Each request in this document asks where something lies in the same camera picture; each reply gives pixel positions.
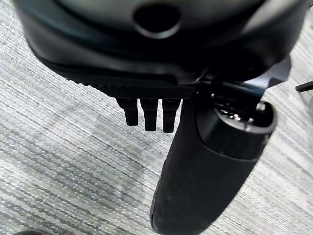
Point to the black chair leg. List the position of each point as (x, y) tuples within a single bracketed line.
[(305, 86)]

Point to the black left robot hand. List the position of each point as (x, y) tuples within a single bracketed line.
[(156, 54)]

